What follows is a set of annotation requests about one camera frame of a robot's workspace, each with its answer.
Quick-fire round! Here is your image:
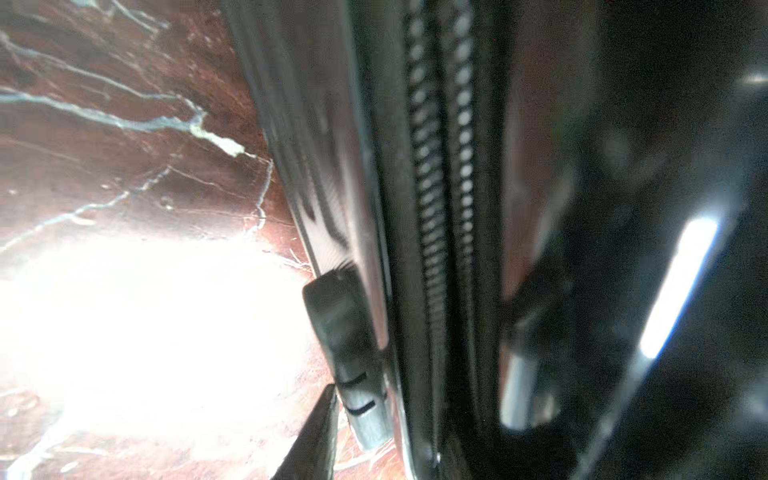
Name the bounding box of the black hard-shell suitcase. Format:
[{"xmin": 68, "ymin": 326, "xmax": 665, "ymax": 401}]
[{"xmin": 222, "ymin": 1, "xmax": 767, "ymax": 479}]

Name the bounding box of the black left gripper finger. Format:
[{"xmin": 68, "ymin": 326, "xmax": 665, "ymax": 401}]
[{"xmin": 271, "ymin": 384, "xmax": 339, "ymax": 480}]

